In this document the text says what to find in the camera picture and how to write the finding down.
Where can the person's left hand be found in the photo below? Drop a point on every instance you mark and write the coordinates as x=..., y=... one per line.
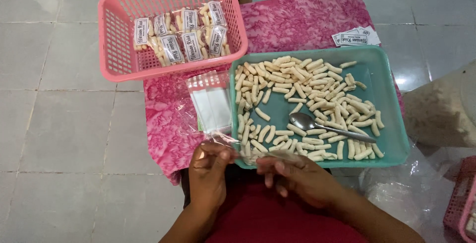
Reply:
x=208, y=179

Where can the person's right hand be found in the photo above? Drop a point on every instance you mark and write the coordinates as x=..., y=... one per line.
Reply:
x=305, y=183

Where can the person's left fingers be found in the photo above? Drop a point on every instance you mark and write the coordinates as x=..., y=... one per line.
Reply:
x=217, y=153

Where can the clear plastic pouch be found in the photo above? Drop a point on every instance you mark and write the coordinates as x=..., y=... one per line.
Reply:
x=260, y=154

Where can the stack of clear plastic bags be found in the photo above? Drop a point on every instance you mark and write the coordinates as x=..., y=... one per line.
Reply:
x=212, y=105

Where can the red shirt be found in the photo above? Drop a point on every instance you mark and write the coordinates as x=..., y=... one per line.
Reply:
x=267, y=217

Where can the metal spoon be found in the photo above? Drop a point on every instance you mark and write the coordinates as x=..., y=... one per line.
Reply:
x=303, y=121

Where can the group of labelled snack packets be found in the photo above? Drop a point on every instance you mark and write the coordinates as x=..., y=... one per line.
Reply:
x=191, y=46

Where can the pile of beige snack sticks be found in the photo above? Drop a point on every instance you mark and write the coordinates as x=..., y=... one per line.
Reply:
x=316, y=83

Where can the pink patterned cloth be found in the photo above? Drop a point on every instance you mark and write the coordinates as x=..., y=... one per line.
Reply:
x=297, y=20

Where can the pink plastic basket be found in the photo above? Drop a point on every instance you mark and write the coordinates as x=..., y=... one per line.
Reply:
x=115, y=34

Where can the stack of white paper labels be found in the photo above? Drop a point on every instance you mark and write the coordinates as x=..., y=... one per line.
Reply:
x=355, y=37

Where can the teal plastic tray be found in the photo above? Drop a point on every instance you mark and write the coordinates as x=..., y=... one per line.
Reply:
x=390, y=98

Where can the crumpled clear plastic sheet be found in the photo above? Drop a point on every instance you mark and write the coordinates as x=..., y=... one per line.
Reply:
x=401, y=194

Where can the large sack of snacks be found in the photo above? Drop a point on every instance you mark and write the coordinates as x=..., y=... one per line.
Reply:
x=438, y=109

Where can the pink basket with packets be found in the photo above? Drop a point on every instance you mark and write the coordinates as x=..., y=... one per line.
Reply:
x=461, y=205

